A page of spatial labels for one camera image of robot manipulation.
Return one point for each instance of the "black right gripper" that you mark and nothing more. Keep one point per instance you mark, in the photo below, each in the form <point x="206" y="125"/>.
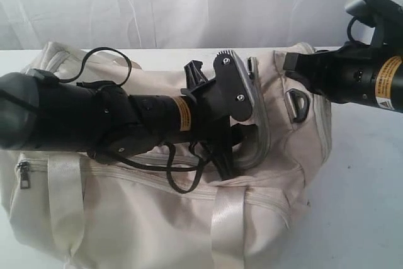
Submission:
<point x="346" y="75"/>

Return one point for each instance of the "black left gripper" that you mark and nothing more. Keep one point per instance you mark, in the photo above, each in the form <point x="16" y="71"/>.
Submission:
<point x="213" y="118"/>

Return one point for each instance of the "cream fabric duffel bag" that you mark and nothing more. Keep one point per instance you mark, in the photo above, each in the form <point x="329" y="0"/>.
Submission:
<point x="169" y="208"/>

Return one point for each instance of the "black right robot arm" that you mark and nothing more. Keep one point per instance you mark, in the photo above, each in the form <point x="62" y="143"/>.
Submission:
<point x="386" y="35"/>

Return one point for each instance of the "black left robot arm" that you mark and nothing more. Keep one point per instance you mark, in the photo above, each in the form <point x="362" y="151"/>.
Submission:
<point x="40" y="112"/>

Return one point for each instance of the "white backdrop curtain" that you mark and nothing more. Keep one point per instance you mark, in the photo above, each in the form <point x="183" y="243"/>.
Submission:
<point x="166" y="24"/>

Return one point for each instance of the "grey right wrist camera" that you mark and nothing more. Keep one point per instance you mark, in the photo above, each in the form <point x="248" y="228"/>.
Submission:
<point x="362" y="10"/>

